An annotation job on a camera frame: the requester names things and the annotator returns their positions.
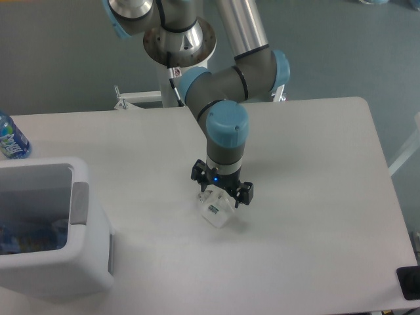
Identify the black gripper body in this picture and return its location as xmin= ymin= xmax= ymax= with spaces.
xmin=202 ymin=167 xmax=241 ymax=196

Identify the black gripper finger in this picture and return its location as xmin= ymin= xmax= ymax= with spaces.
xmin=191 ymin=159 xmax=209 ymax=192
xmin=228 ymin=181 xmax=254 ymax=208

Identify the white plastic wrapper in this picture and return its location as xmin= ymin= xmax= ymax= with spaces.
xmin=198 ymin=190 xmax=235 ymax=228

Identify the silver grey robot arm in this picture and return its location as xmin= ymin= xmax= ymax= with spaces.
xmin=102 ymin=1 xmax=290 ymax=205

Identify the white trash can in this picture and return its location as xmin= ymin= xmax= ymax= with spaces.
xmin=1 ymin=157 xmax=115 ymax=297

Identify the black device at table edge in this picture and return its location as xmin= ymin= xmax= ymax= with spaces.
xmin=396 ymin=266 xmax=419 ymax=301

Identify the blue labelled drink bottle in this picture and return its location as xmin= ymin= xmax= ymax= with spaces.
xmin=1 ymin=112 xmax=32 ymax=159

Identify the colourful snack wrapper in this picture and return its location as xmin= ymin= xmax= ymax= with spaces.
xmin=1 ymin=224 xmax=68 ymax=255

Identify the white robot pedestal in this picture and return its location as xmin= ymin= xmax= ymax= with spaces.
xmin=113 ymin=18 xmax=288 ymax=111

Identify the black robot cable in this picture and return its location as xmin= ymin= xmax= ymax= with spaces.
xmin=165 ymin=51 xmax=185 ymax=108

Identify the white frame leg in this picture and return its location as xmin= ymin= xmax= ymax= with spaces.
xmin=388 ymin=113 xmax=419 ymax=177

